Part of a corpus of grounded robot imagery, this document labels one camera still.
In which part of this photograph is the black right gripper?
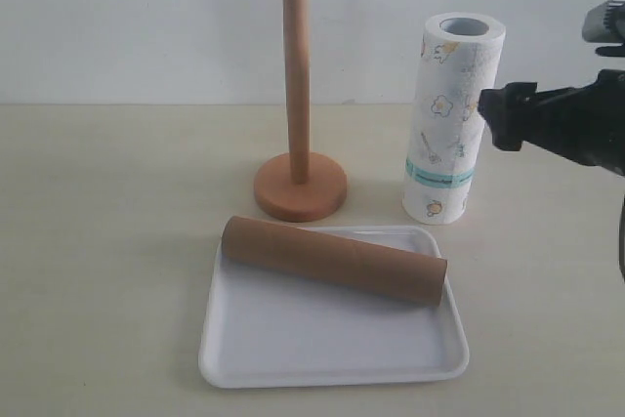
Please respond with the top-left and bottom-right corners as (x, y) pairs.
(478, 69), (624, 168)

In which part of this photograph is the patterned paper towel roll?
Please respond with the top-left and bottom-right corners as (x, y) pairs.
(402, 12), (506, 225)

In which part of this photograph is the brown cardboard tube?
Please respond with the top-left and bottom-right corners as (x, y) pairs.
(222, 216), (447, 307)

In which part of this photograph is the wooden paper towel holder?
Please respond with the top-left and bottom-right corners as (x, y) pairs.
(253, 0), (348, 223)

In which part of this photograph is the white rectangular tray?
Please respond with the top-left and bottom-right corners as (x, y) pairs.
(198, 247), (470, 389)

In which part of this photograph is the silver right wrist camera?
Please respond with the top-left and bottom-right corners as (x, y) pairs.
(582, 0), (624, 58)

